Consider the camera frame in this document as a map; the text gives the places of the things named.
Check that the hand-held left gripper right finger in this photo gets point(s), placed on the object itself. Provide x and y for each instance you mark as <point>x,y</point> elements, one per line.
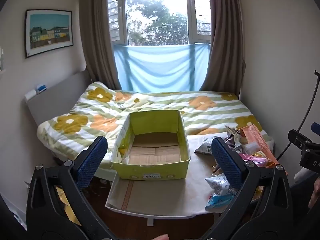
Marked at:
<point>226,162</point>

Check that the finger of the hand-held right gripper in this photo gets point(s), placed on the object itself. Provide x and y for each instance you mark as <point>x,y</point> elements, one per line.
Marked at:
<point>315,127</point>
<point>296,136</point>

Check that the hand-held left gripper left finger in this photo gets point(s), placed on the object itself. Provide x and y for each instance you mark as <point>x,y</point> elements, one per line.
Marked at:
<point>91,162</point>

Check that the grey patterned snack packet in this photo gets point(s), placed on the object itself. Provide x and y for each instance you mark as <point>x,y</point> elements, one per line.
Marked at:
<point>203,148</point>

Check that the yellow-green cardboard box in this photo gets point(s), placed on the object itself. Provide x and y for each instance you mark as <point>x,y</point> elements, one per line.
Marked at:
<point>155,171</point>

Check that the person's right hand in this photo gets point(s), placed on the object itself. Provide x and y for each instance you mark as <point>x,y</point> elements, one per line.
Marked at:
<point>314,192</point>

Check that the person's left hand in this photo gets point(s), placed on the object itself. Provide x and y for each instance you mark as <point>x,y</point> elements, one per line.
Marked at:
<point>156,237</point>

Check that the pink snack packet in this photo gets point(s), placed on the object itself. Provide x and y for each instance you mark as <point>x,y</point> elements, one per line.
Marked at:
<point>252,158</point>

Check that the small clear pouch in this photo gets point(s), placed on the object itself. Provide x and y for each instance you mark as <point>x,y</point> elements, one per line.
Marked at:
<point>251,146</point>

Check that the cream snack packet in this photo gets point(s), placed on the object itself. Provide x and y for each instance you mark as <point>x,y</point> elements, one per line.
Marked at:
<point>232,131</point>

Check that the orange plastic bag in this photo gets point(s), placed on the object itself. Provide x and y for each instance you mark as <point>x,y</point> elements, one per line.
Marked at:
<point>257,137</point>

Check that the blue snack packet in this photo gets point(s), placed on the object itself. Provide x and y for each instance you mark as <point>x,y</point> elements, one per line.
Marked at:
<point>217,201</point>

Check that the gold foil packet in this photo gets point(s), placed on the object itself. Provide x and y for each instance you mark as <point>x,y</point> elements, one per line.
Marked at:
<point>61,200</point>

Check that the grey headboard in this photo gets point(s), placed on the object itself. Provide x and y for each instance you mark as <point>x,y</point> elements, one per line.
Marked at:
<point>55,97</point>

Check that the floral striped blanket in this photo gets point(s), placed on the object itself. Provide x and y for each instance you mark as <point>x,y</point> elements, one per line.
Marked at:
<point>155,102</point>

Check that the blue white small item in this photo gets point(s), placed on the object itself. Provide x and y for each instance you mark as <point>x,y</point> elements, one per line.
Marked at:
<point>41,88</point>

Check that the small white box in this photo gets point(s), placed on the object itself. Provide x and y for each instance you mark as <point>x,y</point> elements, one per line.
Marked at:
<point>31,95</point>

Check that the brown curtain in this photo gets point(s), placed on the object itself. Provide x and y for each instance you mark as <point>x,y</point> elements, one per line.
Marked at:
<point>225,55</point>
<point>97,42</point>

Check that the light blue cloth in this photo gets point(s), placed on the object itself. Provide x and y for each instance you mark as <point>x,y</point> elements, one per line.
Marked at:
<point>160,67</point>

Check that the framed picture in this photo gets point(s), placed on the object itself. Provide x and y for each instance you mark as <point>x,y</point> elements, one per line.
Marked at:
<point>48,30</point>

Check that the window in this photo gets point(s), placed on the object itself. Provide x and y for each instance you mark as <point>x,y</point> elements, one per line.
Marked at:
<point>155,17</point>

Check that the wall switch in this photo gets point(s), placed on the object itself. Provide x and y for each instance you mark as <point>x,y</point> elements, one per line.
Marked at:
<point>1,60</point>

